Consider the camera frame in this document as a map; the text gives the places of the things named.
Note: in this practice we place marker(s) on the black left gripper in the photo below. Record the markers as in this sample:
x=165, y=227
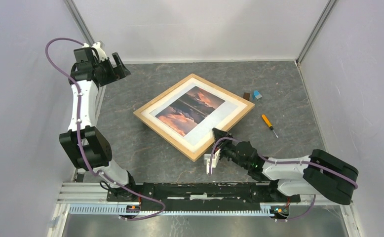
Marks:
x=120, y=70

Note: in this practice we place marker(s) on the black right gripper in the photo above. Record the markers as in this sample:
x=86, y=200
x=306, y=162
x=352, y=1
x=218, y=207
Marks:
x=218, y=134

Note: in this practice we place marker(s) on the wooden picture frame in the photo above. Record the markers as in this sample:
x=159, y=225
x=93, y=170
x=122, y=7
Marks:
x=193, y=156

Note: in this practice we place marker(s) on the sunset sky photo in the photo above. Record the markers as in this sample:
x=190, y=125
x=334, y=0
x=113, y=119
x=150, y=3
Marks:
x=189, y=113

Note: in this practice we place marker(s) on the yellow handled screwdriver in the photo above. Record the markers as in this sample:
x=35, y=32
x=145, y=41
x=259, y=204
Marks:
x=268, y=123

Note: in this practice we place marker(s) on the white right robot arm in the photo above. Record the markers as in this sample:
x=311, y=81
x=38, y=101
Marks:
x=319, y=173

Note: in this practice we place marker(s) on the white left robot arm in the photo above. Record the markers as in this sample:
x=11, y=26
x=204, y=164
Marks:
x=84, y=144

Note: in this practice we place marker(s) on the brown block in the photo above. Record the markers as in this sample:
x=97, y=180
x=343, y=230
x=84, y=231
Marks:
x=246, y=96

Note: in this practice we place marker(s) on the blue toy brick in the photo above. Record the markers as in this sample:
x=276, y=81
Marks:
x=257, y=95

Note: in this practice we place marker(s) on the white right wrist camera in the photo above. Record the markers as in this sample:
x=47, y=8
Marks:
x=211, y=162

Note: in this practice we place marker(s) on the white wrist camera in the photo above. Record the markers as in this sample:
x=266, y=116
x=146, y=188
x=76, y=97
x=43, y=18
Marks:
x=98, y=46
x=211, y=162

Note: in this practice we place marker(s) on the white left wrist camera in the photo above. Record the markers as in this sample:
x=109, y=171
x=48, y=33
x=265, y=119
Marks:
x=98, y=46

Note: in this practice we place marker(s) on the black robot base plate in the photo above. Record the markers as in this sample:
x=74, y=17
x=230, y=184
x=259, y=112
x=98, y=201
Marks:
x=201, y=196

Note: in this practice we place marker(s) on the aluminium rail profile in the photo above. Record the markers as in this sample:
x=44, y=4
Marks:
x=93, y=193

